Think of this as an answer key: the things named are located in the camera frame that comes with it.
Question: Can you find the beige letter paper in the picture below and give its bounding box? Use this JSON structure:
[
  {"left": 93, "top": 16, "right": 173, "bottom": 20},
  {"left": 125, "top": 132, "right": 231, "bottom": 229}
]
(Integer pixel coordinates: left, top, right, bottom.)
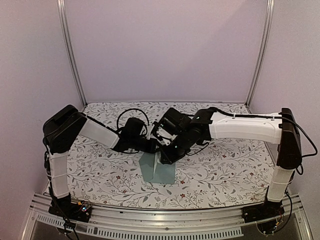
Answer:
[{"left": 153, "top": 152, "right": 161, "bottom": 175}]

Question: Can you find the teal envelope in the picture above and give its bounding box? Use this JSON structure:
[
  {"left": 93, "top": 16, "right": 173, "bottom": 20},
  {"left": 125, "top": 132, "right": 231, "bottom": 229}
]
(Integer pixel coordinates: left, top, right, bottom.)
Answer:
[{"left": 139, "top": 152, "right": 176, "bottom": 185}]

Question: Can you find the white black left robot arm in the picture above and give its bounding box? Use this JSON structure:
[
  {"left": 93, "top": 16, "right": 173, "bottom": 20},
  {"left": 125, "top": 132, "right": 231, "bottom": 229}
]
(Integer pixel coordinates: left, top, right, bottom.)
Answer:
[{"left": 42, "top": 104, "right": 158, "bottom": 199}]

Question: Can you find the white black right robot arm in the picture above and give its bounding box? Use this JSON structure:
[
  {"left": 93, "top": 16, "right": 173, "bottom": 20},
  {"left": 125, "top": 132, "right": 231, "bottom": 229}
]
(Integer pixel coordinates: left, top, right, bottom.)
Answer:
[{"left": 152, "top": 107, "right": 305, "bottom": 204}]

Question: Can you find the floral patterned table mat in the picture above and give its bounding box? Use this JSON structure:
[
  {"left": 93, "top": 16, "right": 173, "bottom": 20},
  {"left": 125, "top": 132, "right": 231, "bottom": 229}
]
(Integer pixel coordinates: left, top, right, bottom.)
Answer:
[{"left": 47, "top": 101, "right": 286, "bottom": 210}]

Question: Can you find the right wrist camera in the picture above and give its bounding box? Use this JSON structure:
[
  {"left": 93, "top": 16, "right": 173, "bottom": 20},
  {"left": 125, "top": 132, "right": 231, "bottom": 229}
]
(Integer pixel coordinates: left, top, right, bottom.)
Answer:
[{"left": 151, "top": 121, "right": 177, "bottom": 146}]

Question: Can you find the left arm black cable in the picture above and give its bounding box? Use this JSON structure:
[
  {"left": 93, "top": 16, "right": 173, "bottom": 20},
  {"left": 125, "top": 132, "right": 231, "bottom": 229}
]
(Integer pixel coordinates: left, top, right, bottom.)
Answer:
[{"left": 116, "top": 108, "right": 150, "bottom": 133}]

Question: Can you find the aluminium front rail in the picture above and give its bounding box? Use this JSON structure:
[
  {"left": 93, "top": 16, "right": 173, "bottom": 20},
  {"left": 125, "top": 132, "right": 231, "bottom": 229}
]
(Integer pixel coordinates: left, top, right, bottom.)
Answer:
[{"left": 21, "top": 196, "right": 314, "bottom": 240}]

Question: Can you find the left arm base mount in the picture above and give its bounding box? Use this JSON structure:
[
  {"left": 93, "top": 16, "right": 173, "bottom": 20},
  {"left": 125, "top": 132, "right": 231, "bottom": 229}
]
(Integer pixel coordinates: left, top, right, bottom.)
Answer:
[{"left": 48, "top": 197, "right": 92, "bottom": 223}]

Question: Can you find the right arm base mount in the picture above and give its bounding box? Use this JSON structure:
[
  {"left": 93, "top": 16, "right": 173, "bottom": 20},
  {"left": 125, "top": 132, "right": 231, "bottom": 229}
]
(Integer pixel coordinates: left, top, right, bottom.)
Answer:
[{"left": 241, "top": 200, "right": 285, "bottom": 223}]

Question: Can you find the left aluminium frame post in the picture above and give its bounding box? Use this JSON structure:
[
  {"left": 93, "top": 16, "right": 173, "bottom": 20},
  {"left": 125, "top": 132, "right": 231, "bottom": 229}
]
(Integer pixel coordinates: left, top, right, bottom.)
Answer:
[{"left": 56, "top": 0, "right": 88, "bottom": 107}]

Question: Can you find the aluminium frame post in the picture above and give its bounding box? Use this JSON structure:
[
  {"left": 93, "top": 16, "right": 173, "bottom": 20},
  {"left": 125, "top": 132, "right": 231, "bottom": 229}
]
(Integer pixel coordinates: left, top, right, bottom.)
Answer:
[
  {"left": 56, "top": 0, "right": 88, "bottom": 107},
  {"left": 245, "top": 0, "right": 275, "bottom": 108}
]

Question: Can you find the right aluminium frame post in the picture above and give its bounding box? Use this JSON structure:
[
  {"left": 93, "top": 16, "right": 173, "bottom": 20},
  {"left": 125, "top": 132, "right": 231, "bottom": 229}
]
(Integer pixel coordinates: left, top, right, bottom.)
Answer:
[{"left": 245, "top": 0, "right": 275, "bottom": 108}]

